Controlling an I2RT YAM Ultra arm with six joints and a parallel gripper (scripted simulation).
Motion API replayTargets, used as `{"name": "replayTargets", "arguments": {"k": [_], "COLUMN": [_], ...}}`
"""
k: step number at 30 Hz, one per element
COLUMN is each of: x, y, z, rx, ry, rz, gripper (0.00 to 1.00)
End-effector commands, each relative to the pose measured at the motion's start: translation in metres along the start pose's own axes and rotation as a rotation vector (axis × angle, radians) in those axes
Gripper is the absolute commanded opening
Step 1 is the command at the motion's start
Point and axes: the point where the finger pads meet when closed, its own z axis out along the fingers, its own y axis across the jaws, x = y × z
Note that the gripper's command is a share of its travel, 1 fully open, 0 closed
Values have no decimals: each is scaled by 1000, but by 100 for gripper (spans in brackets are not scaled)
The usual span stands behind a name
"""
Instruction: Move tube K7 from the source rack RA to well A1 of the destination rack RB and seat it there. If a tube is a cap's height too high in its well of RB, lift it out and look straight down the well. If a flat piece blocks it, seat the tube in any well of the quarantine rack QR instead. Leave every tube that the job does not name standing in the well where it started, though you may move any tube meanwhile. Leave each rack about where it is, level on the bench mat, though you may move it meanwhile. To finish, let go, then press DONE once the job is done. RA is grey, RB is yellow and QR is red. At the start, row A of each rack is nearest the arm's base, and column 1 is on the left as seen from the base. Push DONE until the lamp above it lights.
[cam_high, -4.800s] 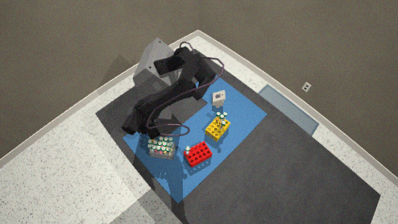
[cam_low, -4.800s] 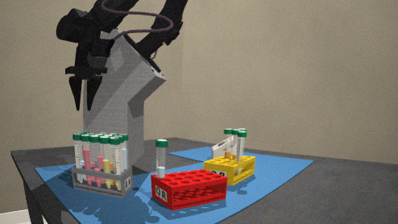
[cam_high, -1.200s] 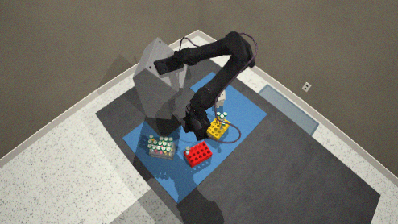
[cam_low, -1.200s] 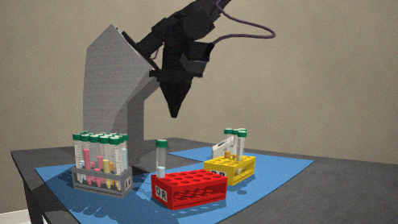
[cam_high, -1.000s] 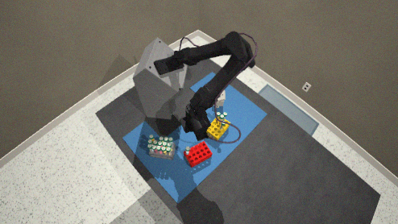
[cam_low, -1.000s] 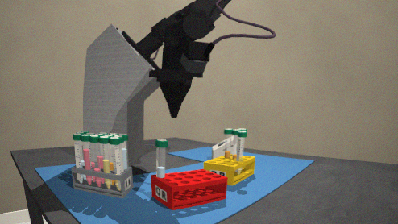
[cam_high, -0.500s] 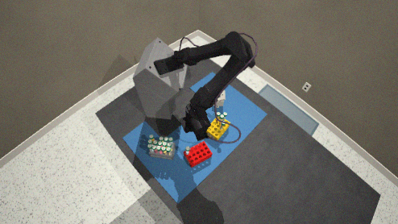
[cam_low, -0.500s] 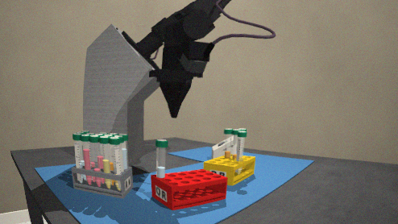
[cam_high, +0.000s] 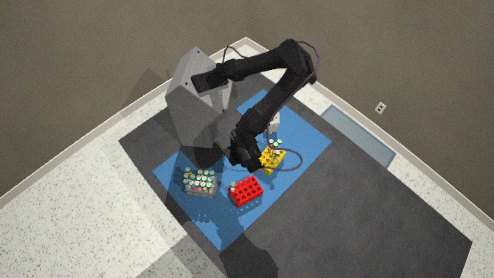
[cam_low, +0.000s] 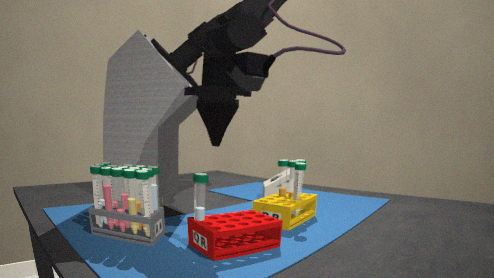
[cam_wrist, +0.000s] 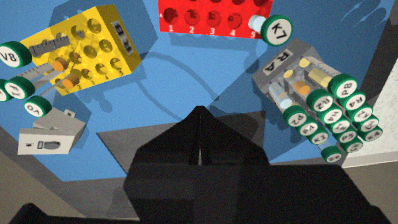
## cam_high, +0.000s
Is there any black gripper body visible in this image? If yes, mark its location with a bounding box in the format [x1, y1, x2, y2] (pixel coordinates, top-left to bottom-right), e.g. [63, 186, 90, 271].
[223, 146, 240, 166]

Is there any yellow rack with round wells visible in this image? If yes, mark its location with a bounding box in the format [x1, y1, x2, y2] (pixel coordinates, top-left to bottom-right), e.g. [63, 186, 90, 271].
[259, 147, 286, 176]

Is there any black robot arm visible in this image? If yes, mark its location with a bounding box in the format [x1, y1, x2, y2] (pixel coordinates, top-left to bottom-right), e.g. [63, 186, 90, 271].
[191, 39, 317, 173]

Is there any blue bench mat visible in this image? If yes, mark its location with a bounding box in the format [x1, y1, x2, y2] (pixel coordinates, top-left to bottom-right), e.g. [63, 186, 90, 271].
[153, 105, 332, 252]

